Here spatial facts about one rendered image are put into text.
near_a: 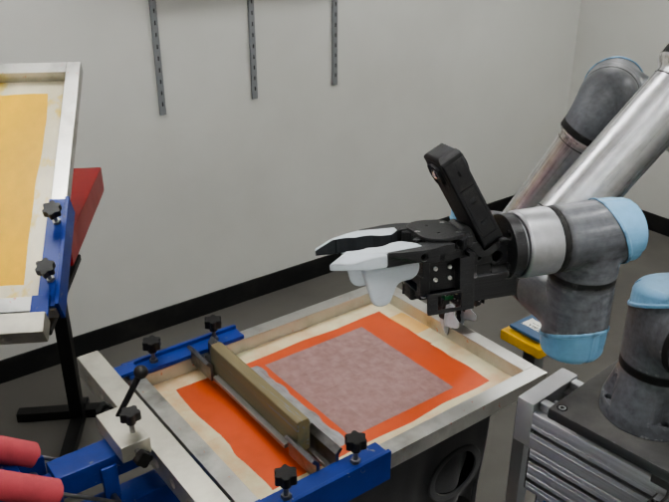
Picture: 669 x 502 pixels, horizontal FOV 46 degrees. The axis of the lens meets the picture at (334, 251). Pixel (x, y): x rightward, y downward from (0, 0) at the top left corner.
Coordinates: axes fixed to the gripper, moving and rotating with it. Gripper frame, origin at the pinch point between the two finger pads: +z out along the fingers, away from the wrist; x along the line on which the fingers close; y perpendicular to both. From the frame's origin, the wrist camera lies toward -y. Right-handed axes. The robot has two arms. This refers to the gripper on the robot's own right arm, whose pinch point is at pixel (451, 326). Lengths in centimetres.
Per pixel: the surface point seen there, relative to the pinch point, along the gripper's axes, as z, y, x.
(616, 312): 98, -73, 200
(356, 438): -8, 28, -53
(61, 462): -6, -1, -100
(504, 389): -0.9, 27.9, -11.3
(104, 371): -6, -25, -82
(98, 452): -6, 0, -93
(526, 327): 1.1, 10.7, 16.4
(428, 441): 0.9, 29.2, -35.4
